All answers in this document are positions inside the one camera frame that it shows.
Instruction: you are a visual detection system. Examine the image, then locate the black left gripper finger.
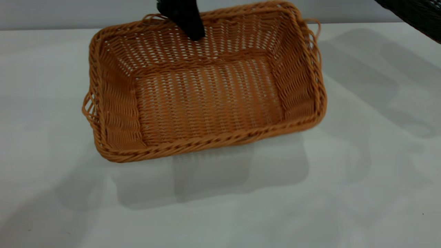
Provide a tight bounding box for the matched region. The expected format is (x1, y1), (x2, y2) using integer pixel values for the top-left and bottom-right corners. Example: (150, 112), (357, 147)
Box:
(156, 0), (206, 42)

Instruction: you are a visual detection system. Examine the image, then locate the light brown wicker basket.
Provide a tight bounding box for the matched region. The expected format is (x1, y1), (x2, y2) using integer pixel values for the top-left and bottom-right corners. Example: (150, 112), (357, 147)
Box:
(82, 1), (327, 163)

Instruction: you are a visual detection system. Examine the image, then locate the dark brown wicker basket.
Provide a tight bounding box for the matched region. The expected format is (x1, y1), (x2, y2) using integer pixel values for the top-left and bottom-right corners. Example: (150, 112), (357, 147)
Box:
(375, 0), (441, 44)

